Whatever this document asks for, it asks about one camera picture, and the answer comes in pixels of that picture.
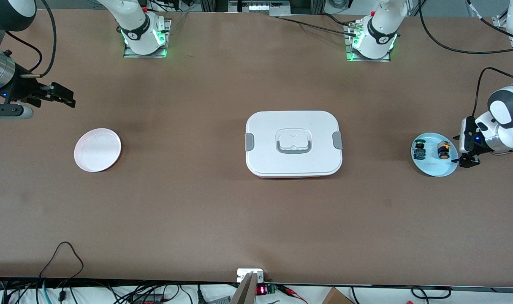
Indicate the light blue round plate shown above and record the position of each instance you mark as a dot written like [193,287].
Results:
[434,166]

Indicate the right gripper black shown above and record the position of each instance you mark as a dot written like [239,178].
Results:
[23,90]

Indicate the green push button switch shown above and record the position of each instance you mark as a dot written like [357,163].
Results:
[419,150]

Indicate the white socket box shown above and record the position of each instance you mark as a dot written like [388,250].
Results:
[243,274]

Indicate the aluminium profile rail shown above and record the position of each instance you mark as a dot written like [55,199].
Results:
[501,20]

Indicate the white lunch box grey latches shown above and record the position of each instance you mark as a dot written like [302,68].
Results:
[293,162]

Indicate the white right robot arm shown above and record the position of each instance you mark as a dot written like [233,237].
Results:
[138,25]

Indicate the red digit display module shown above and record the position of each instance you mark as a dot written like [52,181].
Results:
[261,290]

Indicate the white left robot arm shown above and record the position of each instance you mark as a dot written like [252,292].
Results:
[507,109]

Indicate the brown cardboard piece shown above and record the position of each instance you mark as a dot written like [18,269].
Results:
[335,297]

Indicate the pink round plate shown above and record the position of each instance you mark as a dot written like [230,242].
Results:
[97,150]

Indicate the grey slanted post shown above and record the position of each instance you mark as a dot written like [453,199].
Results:
[244,293]

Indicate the white power strip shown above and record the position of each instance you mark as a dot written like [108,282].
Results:
[260,6]

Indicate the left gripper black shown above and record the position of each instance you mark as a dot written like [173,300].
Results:
[468,161]

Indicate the orange push button switch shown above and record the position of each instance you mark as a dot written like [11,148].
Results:
[443,150]

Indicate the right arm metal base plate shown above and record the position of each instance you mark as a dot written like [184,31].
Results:
[131,55]

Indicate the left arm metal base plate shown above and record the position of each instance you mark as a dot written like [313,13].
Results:
[351,58]

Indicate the red clip leads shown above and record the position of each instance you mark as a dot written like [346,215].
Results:
[292,293]

